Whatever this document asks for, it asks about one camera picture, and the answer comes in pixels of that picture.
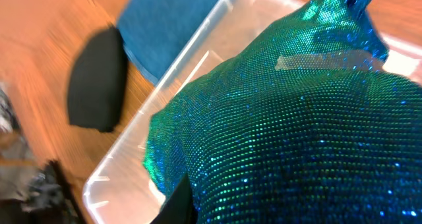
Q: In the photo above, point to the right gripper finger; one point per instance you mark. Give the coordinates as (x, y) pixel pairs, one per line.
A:
(178, 208)

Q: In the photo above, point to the sparkly blue green fabric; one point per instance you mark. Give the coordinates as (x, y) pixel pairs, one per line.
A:
(303, 126)

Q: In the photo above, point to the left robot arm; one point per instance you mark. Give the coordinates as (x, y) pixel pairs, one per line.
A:
(31, 194)

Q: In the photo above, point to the clear plastic storage bin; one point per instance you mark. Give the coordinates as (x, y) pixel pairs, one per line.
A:
(120, 190)

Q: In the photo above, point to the black cloth left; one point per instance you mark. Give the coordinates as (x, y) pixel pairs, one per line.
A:
(97, 82)

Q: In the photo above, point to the folded blue denim cloth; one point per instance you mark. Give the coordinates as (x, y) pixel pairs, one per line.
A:
(154, 32)

